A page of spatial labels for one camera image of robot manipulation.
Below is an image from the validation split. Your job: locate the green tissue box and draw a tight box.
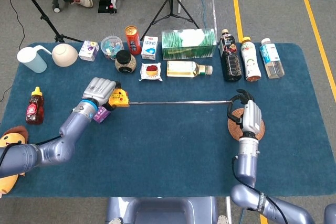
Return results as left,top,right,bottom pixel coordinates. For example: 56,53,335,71
161,28,217,61

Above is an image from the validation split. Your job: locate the yellow liquid plastic bottle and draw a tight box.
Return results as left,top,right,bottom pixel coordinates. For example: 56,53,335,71
166,60,213,78

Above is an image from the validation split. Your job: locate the white snack cake packet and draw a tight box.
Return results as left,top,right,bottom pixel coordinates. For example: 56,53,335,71
139,62,163,82

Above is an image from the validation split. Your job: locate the beige bowl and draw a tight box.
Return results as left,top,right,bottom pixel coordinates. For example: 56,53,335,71
51,44,79,67

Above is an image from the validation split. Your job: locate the small purple box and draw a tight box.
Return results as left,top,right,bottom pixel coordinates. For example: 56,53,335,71
93,105,111,124

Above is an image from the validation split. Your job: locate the dark tea bottle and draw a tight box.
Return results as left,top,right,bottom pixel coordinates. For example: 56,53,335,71
219,29,243,82

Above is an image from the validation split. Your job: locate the white purple carton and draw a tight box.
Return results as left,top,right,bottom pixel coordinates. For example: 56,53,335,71
78,40,100,62

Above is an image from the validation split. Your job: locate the white bottle yellow cap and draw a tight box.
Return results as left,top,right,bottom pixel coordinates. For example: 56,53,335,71
240,36,262,82

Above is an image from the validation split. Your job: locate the white blue milk carton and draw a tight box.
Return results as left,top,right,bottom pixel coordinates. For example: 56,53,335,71
141,36,159,60

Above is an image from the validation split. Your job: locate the orange red drink can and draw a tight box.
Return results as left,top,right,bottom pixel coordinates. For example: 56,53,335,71
124,25,142,56

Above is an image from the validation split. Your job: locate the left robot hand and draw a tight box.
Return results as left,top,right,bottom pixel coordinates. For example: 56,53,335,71
82,77,122,111

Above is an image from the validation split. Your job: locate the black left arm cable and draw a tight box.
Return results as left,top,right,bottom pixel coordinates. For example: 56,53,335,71
0,134,63,168

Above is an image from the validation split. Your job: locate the orange plush toy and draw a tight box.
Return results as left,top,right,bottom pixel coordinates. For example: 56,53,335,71
0,125,29,196

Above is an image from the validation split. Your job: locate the black floor cable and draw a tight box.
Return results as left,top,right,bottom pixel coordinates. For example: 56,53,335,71
0,0,26,102

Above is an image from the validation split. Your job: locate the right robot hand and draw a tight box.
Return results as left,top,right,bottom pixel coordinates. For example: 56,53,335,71
226,89,263,140

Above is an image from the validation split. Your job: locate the white table leg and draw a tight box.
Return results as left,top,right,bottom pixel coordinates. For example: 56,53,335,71
225,196,233,224

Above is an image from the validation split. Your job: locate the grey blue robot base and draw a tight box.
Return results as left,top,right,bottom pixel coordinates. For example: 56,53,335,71
105,196,218,224

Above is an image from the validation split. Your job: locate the clear bottle blue label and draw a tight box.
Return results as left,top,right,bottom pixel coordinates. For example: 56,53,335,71
259,38,285,79

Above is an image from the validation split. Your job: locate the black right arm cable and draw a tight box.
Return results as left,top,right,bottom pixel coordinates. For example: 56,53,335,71
231,155,289,224

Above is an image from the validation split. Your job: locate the clear tub of clips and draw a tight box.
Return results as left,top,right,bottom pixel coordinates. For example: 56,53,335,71
100,35,124,61

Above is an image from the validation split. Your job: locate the blue table mat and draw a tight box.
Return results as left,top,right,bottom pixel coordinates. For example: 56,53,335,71
0,41,336,198

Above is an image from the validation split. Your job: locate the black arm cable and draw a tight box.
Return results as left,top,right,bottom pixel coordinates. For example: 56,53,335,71
0,134,63,168
231,155,289,224

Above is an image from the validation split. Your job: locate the glass jar black lid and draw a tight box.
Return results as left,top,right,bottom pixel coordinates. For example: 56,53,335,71
114,49,137,74

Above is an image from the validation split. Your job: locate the round woven coaster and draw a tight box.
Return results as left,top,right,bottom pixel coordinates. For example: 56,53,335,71
227,108,265,142

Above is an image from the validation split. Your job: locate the yellow tape measure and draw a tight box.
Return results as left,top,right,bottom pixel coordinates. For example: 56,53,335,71
109,88,234,109

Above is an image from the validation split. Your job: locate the pale blue plastic jug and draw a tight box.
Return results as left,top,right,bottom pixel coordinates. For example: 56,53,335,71
17,45,53,73

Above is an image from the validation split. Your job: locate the honey bear bottle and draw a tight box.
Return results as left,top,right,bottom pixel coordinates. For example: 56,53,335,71
25,86,45,125

